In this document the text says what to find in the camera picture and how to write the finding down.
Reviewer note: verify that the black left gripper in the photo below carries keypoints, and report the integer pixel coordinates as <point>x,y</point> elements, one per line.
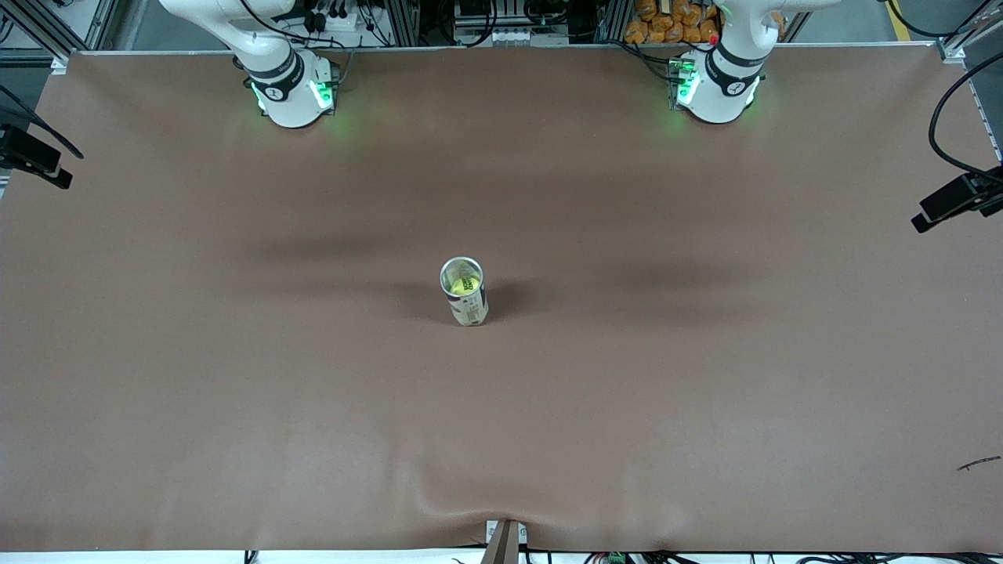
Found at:
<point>994,190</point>

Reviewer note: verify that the yellow tennis ball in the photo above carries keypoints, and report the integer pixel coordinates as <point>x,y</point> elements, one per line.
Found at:
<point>464,285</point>

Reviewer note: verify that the white blue tennis ball can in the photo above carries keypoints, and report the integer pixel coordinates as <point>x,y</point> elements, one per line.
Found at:
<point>468,309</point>

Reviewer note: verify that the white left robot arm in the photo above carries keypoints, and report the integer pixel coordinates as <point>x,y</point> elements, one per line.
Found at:
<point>717,86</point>

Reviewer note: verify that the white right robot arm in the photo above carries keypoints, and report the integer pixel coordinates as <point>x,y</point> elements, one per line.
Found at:
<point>286,86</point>

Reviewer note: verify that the white power strip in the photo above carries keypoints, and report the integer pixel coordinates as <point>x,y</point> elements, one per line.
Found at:
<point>335,17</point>

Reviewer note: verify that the pile of orange packets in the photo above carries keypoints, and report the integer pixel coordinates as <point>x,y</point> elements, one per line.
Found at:
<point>670,22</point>

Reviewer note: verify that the white terminal block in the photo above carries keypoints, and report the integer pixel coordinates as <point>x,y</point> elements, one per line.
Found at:
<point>517,36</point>

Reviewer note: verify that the green terminal connector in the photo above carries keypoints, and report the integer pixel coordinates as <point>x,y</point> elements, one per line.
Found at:
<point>615,558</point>

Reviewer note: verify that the brown table mat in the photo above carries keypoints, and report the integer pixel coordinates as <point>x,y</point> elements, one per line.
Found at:
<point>501,470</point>

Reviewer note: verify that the aluminium frame profile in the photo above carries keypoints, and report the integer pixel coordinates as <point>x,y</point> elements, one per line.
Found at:
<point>972,31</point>
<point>47,27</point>

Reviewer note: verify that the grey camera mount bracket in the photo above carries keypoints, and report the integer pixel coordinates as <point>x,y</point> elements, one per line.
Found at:
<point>504,542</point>

